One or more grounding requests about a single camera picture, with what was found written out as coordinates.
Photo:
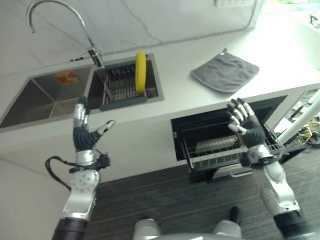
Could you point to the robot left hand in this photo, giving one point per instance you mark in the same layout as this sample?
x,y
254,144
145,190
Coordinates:
x,y
84,136

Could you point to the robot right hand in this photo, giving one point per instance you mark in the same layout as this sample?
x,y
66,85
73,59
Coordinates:
x,y
252,130

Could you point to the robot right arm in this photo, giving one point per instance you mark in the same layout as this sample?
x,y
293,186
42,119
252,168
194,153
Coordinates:
x,y
277,185

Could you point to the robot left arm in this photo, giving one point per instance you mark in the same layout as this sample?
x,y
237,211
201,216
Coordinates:
x,y
80,190

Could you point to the black dishwasher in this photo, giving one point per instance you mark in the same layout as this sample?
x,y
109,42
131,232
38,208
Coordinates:
x,y
225,135

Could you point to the stainless steel sink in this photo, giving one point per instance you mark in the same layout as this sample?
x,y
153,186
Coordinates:
x,y
75,92

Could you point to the white pole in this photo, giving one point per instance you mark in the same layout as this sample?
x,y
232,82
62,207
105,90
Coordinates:
x,y
299,119

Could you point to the grey dish drying rack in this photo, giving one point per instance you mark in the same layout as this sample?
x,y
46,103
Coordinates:
x,y
125,92

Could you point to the orange sticker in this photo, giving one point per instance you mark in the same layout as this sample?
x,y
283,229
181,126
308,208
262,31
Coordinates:
x,y
66,77

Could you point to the grey dish cloth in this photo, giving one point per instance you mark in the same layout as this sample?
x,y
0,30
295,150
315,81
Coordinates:
x,y
225,72

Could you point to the black robot foot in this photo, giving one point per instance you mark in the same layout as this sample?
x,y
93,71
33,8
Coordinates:
x,y
235,214

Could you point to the yellow plate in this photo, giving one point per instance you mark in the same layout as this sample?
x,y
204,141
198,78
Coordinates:
x,y
140,72

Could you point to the chrome gooseneck faucet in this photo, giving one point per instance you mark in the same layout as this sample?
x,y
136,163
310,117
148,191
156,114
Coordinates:
x,y
65,30

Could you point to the robot body and legs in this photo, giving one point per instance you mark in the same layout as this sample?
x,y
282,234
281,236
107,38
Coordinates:
x,y
187,230

